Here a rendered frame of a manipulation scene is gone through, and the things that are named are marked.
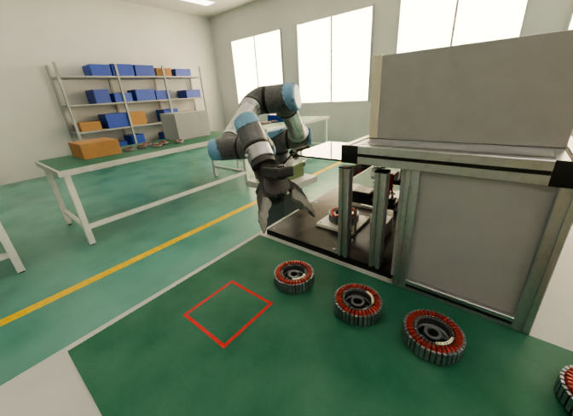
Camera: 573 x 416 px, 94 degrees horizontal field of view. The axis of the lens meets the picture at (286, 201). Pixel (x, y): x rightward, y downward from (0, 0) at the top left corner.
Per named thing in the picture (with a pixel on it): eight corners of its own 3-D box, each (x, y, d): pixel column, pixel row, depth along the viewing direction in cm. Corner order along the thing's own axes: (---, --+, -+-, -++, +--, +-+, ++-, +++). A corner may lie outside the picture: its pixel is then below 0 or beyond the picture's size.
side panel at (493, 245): (392, 285, 72) (405, 170, 60) (396, 279, 74) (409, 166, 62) (529, 335, 55) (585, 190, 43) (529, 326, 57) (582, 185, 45)
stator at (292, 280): (268, 277, 78) (267, 266, 76) (301, 264, 82) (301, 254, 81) (286, 301, 68) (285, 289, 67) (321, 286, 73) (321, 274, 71)
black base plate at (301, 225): (267, 234, 102) (266, 228, 101) (344, 186, 147) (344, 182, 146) (390, 279, 74) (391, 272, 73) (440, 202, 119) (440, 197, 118)
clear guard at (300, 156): (278, 170, 90) (277, 153, 88) (316, 155, 107) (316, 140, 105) (372, 185, 70) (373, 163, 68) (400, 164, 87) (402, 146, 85)
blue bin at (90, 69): (84, 78, 539) (81, 66, 531) (104, 78, 565) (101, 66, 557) (92, 76, 514) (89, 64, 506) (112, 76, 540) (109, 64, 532)
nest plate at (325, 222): (316, 225, 101) (316, 222, 101) (335, 211, 112) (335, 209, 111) (352, 236, 92) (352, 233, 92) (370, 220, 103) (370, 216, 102)
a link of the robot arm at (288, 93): (289, 134, 164) (262, 79, 112) (314, 131, 161) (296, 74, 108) (289, 152, 162) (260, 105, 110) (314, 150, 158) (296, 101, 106)
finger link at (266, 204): (260, 238, 70) (269, 207, 74) (265, 232, 64) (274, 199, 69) (249, 234, 69) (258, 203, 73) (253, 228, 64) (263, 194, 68)
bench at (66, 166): (61, 225, 304) (34, 161, 276) (217, 175, 460) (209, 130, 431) (88, 248, 250) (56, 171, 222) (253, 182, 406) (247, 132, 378)
